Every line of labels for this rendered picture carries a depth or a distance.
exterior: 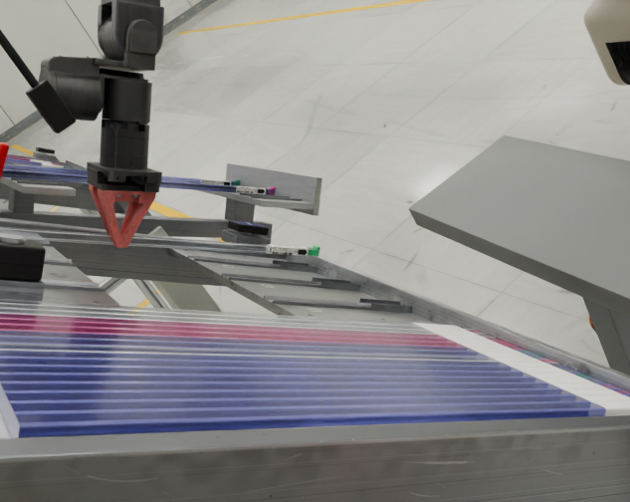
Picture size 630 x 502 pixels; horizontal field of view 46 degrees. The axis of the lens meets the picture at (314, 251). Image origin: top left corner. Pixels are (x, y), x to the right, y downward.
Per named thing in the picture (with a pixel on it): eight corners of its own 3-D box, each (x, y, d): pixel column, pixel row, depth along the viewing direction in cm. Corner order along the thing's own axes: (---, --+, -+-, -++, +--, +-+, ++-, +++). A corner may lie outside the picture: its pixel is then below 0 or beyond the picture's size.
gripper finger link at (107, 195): (99, 251, 88) (103, 172, 87) (83, 240, 94) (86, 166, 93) (153, 251, 92) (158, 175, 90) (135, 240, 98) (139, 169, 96)
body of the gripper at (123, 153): (108, 185, 85) (111, 121, 84) (85, 175, 94) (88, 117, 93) (162, 187, 89) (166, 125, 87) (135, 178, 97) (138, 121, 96)
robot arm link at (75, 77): (159, 21, 85) (132, 26, 92) (57, 4, 79) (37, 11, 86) (154, 125, 87) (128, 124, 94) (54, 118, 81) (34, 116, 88)
